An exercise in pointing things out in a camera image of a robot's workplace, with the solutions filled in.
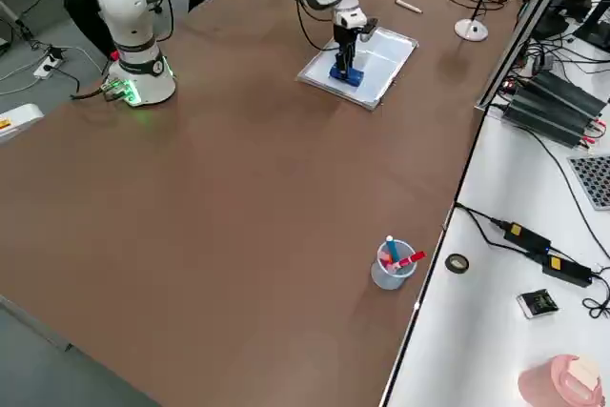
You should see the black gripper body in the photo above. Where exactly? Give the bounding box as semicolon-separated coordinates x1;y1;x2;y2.
332;24;360;49

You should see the blue whiteboard eraser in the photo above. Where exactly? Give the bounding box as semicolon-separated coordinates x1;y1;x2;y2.
328;65;364;89

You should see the silver framed whiteboard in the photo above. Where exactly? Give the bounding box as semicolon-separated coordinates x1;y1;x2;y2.
295;27;420;113

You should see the blue marker with white cap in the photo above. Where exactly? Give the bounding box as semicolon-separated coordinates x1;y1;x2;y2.
384;234;404;269

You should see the red marker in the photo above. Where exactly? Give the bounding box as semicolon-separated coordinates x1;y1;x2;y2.
394;250;427;271

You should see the long black power supply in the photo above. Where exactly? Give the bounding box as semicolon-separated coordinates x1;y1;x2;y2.
523;71;610;125
499;92;597;150

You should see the clear plastic pen cup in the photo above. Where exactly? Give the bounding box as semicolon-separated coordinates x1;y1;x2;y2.
370;240;417;291

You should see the black tape roll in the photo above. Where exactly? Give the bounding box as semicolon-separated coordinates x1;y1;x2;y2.
444;252;470;275

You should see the black power adapter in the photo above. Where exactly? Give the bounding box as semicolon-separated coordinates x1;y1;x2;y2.
541;254;596;289
502;220;553;254

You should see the grey perforated plate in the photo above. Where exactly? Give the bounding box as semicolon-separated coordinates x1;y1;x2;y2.
566;153;610;212

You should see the white power strip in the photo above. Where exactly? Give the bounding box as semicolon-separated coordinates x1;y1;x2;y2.
31;54;67;81

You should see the small black chip packet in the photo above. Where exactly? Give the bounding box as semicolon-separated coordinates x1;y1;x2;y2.
515;288;559;319

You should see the white cabinet with orange label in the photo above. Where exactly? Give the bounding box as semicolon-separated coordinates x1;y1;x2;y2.
0;102;46;145

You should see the pink plastic container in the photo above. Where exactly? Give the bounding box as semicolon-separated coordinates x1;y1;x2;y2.
517;354;604;407

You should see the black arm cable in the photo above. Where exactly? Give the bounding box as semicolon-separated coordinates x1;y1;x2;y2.
137;0;344;53

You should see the aluminium frame post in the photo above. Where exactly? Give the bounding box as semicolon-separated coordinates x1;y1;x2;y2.
473;0;588;112

